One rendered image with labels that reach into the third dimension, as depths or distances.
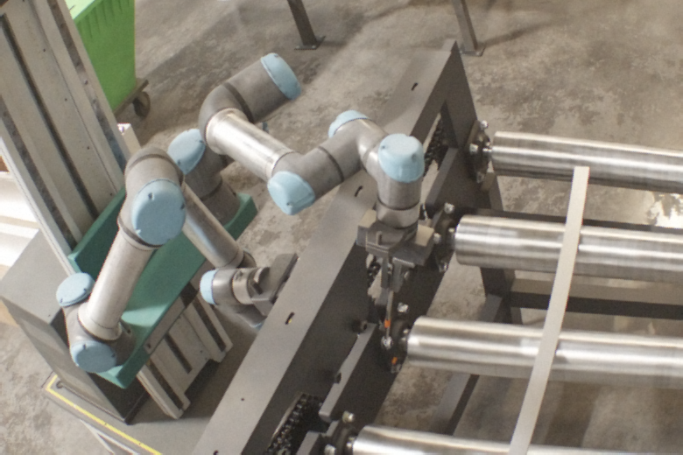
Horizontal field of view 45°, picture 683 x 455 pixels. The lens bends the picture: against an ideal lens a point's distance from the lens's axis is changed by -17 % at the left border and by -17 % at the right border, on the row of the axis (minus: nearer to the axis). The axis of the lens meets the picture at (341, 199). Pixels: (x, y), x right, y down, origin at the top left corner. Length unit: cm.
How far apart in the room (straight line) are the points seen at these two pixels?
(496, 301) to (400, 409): 50
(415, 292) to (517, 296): 68
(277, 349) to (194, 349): 117
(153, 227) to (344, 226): 37
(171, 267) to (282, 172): 83
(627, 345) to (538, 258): 38
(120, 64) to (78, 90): 217
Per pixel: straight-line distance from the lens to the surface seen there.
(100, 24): 418
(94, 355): 204
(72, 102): 228
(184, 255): 242
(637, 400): 283
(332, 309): 175
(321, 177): 163
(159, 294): 235
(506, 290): 271
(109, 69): 434
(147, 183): 182
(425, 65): 217
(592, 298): 267
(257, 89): 196
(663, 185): 222
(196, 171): 235
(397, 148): 160
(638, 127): 373
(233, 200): 245
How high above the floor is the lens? 239
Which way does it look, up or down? 40 degrees down
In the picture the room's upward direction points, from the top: 20 degrees counter-clockwise
